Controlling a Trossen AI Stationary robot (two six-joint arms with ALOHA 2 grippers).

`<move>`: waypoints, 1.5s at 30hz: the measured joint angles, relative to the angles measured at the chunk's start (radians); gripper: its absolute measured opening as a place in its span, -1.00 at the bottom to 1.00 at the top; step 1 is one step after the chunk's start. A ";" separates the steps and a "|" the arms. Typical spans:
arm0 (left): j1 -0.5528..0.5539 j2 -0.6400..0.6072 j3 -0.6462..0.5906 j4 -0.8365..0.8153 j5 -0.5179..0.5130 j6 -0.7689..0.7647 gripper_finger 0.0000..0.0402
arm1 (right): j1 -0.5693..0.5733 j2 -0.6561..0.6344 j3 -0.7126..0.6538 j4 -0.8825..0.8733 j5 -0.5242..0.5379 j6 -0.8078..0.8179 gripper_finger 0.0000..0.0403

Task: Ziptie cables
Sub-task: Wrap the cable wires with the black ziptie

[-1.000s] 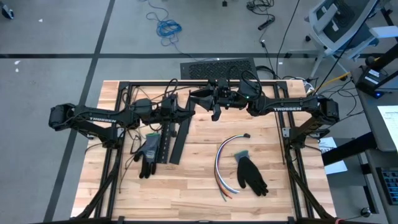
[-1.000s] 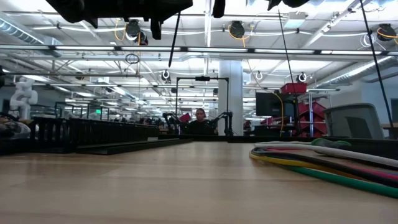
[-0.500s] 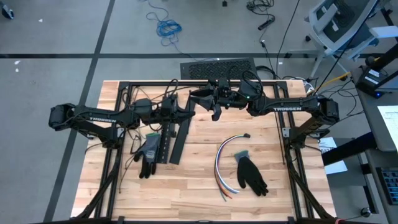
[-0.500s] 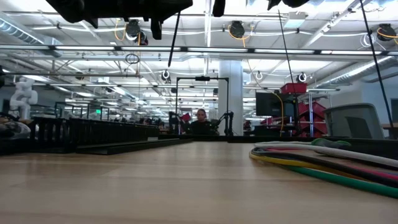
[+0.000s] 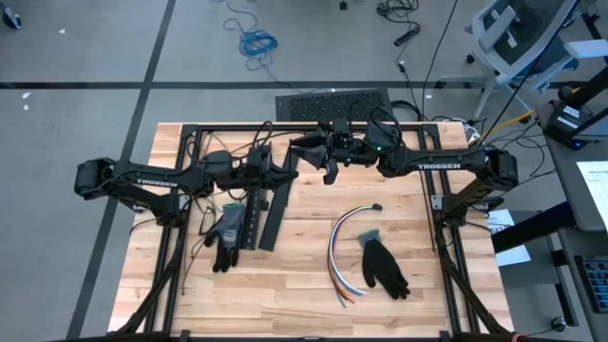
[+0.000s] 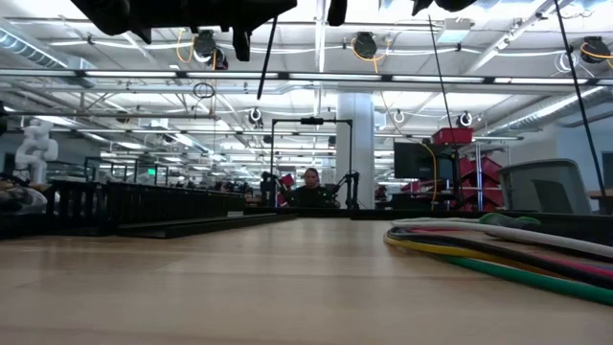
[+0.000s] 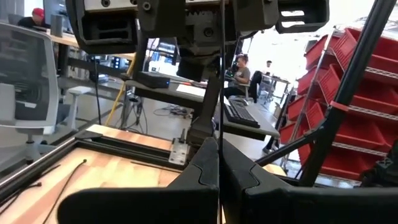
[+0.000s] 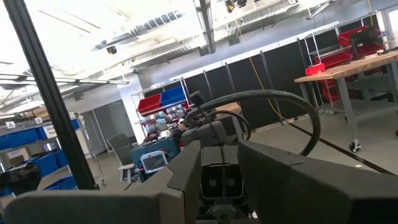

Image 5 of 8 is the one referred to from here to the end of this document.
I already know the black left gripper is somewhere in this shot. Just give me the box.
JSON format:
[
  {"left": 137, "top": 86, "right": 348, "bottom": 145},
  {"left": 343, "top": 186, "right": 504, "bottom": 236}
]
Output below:
[{"left": 232, "top": 144, "right": 299, "bottom": 210}]

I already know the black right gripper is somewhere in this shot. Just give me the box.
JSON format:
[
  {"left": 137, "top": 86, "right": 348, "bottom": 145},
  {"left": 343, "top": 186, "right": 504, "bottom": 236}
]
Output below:
[{"left": 290, "top": 121, "right": 381, "bottom": 185}]

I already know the black duct cover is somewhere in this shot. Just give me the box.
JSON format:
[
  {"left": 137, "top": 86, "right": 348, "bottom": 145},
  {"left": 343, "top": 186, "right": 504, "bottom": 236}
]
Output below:
[{"left": 257, "top": 149, "right": 301, "bottom": 253}]

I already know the black slotted cable duct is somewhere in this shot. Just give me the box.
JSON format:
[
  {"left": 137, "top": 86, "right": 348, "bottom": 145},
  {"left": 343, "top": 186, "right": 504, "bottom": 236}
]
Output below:
[{"left": 238, "top": 187, "right": 266, "bottom": 252}]

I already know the bundle of coloured wires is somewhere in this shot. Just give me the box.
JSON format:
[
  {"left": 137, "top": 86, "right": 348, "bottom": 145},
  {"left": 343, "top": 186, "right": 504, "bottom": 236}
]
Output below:
[{"left": 332, "top": 204, "right": 368, "bottom": 297}]

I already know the black perforated computer case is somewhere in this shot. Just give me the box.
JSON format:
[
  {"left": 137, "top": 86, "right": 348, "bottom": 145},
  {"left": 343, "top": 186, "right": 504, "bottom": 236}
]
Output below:
[{"left": 275, "top": 88, "right": 396, "bottom": 124}]

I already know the grey-backed work glove green cuff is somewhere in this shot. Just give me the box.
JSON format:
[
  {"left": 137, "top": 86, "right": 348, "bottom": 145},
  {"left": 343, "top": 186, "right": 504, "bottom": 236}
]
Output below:
[{"left": 203, "top": 202, "right": 247, "bottom": 274}]

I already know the black zip tie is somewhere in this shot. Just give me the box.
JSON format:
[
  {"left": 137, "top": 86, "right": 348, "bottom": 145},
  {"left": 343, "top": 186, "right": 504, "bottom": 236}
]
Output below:
[
  {"left": 181, "top": 235, "right": 206, "bottom": 296},
  {"left": 419, "top": 169, "right": 436, "bottom": 253}
]

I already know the black work glove green cuff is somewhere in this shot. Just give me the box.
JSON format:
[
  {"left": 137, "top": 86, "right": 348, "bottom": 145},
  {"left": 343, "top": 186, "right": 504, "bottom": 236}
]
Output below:
[{"left": 356, "top": 228, "right": 411, "bottom": 301}]

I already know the black power strip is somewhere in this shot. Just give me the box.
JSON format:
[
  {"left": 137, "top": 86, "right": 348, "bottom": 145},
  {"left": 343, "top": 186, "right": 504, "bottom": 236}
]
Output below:
[{"left": 392, "top": 26, "right": 422, "bottom": 48}]

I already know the white floor paper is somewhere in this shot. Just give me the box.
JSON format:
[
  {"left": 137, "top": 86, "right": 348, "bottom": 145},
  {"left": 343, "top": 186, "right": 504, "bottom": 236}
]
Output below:
[{"left": 484, "top": 207, "right": 533, "bottom": 268}]

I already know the black desk bar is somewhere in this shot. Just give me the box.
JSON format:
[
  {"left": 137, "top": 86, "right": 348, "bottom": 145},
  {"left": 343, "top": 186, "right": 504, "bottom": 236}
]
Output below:
[{"left": 490, "top": 200, "right": 579, "bottom": 256}]

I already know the grey mesh office chair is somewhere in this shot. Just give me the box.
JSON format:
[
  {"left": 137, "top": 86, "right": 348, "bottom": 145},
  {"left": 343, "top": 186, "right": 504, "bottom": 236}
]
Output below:
[{"left": 439, "top": 0, "right": 608, "bottom": 124}]

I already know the black box device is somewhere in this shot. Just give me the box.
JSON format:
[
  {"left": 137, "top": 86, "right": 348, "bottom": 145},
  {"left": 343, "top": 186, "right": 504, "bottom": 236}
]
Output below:
[{"left": 542, "top": 101, "right": 596, "bottom": 151}]

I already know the operator side desk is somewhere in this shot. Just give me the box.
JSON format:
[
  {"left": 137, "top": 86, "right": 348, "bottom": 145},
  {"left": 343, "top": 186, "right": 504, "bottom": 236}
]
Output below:
[{"left": 535, "top": 99, "right": 608, "bottom": 234}]

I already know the white sheet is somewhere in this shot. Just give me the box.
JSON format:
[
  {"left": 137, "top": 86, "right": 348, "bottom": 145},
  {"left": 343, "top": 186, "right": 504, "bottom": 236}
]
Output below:
[{"left": 575, "top": 160, "right": 608, "bottom": 220}]

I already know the black keyboard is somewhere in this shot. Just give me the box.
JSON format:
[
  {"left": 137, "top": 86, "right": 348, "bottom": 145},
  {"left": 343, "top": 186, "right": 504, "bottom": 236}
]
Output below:
[{"left": 573, "top": 255, "right": 608, "bottom": 314}]

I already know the operator keyboard desk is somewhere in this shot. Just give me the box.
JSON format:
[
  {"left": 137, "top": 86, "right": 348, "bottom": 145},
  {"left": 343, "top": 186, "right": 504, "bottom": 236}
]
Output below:
[{"left": 545, "top": 226, "right": 608, "bottom": 342}]

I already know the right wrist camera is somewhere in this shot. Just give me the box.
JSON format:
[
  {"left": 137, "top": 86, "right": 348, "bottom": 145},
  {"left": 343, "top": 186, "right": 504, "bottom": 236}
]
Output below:
[{"left": 331, "top": 118, "right": 352, "bottom": 147}]

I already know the blue floor cable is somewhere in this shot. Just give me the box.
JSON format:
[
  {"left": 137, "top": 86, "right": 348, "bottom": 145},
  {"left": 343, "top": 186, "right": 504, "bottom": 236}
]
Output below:
[{"left": 211, "top": 0, "right": 308, "bottom": 94}]

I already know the black hanging cable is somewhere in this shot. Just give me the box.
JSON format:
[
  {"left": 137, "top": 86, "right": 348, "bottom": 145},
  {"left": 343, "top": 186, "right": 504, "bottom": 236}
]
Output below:
[{"left": 421, "top": 0, "right": 461, "bottom": 115}]

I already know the black cable coil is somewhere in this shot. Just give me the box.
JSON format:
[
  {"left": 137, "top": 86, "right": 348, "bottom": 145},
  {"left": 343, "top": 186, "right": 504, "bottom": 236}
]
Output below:
[{"left": 376, "top": 0, "right": 422, "bottom": 25}]

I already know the yellow hanging cable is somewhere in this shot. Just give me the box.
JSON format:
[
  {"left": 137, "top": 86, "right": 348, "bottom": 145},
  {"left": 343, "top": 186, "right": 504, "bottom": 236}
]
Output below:
[{"left": 478, "top": 109, "right": 538, "bottom": 144}]

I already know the black aluminium post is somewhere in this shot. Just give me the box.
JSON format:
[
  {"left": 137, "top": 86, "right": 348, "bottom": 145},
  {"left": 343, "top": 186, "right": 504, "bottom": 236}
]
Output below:
[{"left": 558, "top": 64, "right": 608, "bottom": 139}]

